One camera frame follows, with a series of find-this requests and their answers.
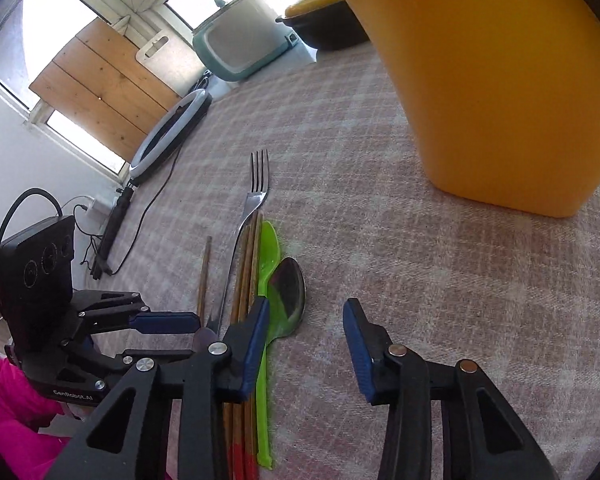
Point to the metal spoon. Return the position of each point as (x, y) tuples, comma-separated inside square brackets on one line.
[(287, 290)]

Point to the person's left forearm pink sleeve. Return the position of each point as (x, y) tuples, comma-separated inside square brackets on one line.
[(10, 410)]

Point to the yellow plastic utensil container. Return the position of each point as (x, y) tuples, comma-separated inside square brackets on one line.
[(480, 85)]

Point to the green plastic spoon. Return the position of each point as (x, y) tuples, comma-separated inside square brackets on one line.
[(269, 250)]

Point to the black cooking pot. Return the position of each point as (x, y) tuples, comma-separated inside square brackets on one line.
[(330, 30)]

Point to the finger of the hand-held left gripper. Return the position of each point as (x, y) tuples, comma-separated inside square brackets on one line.
[(165, 322), (170, 355)]

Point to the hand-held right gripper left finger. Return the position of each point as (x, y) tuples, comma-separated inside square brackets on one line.
[(257, 330)]

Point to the pine wooden board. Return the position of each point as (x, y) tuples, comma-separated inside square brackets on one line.
[(95, 85)]

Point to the teal and white rice cooker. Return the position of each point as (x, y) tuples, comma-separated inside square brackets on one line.
[(240, 45)]

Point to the white power adapter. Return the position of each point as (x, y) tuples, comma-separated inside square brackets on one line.
[(89, 207)]

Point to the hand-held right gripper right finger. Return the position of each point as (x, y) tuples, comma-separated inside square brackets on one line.
[(355, 340)]

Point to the pink plaid tablecloth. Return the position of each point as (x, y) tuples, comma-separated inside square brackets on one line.
[(380, 260)]

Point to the metal fork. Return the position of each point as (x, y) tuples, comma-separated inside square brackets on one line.
[(252, 205)]

